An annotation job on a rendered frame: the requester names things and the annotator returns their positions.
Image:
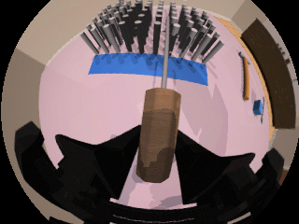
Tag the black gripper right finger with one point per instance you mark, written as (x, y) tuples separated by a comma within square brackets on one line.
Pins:
[(199, 169)]

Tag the hammer with orange handle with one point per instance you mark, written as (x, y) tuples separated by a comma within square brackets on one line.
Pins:
[(246, 76)]

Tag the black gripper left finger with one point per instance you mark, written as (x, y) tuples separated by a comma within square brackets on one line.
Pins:
[(111, 160)]

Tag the blue flat strip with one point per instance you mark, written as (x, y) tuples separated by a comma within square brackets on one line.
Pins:
[(146, 64)]

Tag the blue cube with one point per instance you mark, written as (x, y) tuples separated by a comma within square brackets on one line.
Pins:
[(258, 107)]

